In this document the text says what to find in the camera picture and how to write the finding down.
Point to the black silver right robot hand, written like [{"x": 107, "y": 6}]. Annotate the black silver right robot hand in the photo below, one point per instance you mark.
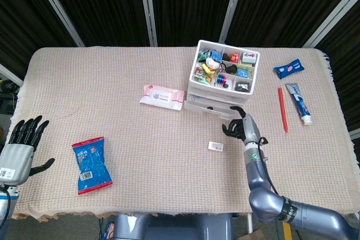
[{"x": 249, "y": 130}]

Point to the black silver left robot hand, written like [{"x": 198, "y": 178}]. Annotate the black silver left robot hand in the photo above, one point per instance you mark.
[{"x": 15, "y": 164}]

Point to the small white packet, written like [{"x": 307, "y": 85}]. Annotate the small white packet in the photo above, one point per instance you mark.
[{"x": 215, "y": 146}]

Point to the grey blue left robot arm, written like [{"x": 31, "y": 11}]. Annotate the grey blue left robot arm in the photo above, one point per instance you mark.
[{"x": 4, "y": 203}]

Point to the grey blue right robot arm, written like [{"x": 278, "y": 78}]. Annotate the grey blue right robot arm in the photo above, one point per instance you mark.
[{"x": 258, "y": 183}]

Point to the white drawer organizer box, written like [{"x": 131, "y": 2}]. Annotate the white drawer organizer box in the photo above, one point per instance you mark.
[{"x": 222, "y": 89}]

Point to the red pen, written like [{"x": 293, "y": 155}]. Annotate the red pen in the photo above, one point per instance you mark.
[{"x": 282, "y": 108}]

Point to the black binder clip pile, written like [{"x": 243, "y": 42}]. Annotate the black binder clip pile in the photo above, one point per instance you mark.
[{"x": 242, "y": 86}]

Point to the small black round cap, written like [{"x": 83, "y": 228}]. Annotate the small black round cap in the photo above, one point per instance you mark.
[{"x": 226, "y": 85}]

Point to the blue red coloured discs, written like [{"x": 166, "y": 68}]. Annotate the blue red coloured discs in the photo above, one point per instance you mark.
[{"x": 221, "y": 79}]

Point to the blue silver toothpaste tube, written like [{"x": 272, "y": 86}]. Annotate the blue silver toothpaste tube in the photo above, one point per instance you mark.
[{"x": 301, "y": 105}]

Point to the blue green small pack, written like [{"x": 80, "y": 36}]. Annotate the blue green small pack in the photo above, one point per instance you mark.
[{"x": 243, "y": 72}]

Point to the black cloth pouch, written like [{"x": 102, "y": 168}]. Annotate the black cloth pouch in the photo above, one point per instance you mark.
[{"x": 231, "y": 69}]

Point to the colourful small toy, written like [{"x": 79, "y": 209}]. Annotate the colourful small toy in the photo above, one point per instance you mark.
[{"x": 205, "y": 76}]

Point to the white green mahjong tile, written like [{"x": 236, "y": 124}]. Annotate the white green mahjong tile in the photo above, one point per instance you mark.
[{"x": 249, "y": 58}]

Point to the small blue tissue packet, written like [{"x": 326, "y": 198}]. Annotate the small blue tissue packet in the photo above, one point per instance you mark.
[{"x": 288, "y": 69}]

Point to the black equipment clutter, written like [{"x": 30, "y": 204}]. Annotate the black equipment clutter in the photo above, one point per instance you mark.
[{"x": 7, "y": 91}]

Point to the red orange small toy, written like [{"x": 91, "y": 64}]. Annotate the red orange small toy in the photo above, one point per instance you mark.
[{"x": 234, "y": 58}]

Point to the yellow toy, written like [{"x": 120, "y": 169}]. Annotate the yellow toy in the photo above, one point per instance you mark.
[{"x": 208, "y": 68}]

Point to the blue red snack bag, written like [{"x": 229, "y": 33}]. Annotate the blue red snack bag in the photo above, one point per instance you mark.
[{"x": 91, "y": 164}]

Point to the small black clip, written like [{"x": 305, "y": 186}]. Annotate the small black clip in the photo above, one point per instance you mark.
[{"x": 226, "y": 56}]

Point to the green foil packet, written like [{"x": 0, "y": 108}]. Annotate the green foil packet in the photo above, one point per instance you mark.
[{"x": 204, "y": 55}]

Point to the white table leg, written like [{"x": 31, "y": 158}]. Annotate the white table leg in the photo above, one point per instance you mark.
[{"x": 250, "y": 221}]

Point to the pink white wet wipes pack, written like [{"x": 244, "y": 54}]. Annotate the pink white wet wipes pack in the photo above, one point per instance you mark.
[{"x": 161, "y": 97}]

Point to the beige woven tablecloth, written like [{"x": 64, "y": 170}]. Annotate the beige woven tablecloth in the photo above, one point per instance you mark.
[{"x": 140, "y": 153}]

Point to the blue pink package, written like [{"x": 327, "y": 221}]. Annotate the blue pink package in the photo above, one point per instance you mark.
[{"x": 108, "y": 230}]

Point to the grey robot torso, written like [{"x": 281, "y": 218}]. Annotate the grey robot torso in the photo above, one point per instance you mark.
[{"x": 168, "y": 228}]

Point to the aluminium frame post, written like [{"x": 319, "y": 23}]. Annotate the aluminium frame post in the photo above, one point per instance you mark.
[
  {"x": 11, "y": 76},
  {"x": 148, "y": 8},
  {"x": 232, "y": 6},
  {"x": 332, "y": 22},
  {"x": 58, "y": 8},
  {"x": 355, "y": 134}
]

